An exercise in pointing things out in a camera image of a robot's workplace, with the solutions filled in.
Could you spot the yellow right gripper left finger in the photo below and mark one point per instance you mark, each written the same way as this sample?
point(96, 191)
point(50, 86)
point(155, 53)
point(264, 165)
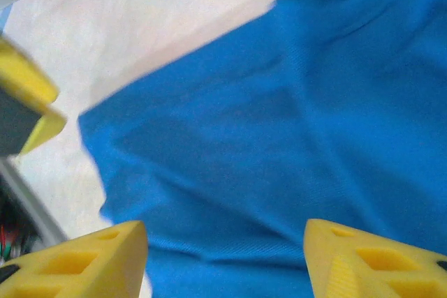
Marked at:
point(115, 259)

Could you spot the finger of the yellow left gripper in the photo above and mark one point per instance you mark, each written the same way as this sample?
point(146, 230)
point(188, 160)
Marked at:
point(47, 127)
point(21, 74)

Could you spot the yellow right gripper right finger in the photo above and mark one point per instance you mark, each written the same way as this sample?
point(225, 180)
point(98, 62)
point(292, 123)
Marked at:
point(321, 259)

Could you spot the plain blue tank top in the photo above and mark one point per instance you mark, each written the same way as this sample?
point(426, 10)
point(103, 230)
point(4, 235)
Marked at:
point(262, 120)

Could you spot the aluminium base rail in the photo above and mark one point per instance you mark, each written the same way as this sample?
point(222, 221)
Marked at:
point(31, 200)

